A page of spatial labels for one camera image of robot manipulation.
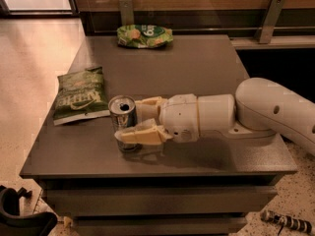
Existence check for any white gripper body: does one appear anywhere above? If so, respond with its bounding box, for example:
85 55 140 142
159 94 199 143

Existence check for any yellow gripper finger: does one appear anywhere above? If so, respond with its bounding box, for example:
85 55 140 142
135 96 166 121
114 119 172 146

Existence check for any silver blue redbull can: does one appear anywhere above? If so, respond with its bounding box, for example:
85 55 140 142
107 94 142 153

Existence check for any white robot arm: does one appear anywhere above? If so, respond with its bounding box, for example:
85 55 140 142
115 78 315 154

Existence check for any dark green kettle chip bag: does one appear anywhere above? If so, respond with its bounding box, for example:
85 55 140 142
53 67 109 125

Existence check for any light green rice chip bag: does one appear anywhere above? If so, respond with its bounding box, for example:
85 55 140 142
117 25 173 48

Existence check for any upper grey drawer front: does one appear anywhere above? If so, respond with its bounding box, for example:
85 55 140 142
44 186 277 216

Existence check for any grey drawer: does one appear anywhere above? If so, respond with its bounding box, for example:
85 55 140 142
44 186 277 216
74 217 247 236

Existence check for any grey drawer cabinet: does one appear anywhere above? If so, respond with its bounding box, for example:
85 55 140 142
21 35 296 223

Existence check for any lower grey drawer front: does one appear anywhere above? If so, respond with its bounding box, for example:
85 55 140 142
74 217 247 236

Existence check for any black chair base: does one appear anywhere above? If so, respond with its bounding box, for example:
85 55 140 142
0 185 59 236

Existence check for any black white striped stick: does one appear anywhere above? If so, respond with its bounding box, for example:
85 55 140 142
260 209 315 236

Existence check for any left metal wall bracket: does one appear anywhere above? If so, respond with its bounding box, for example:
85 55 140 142
119 0 134 26

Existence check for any metal wall bracket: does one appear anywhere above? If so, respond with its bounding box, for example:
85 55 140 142
119 0 134 26
255 0 285 44

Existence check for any right metal wall bracket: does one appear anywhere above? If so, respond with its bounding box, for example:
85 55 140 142
255 0 285 44

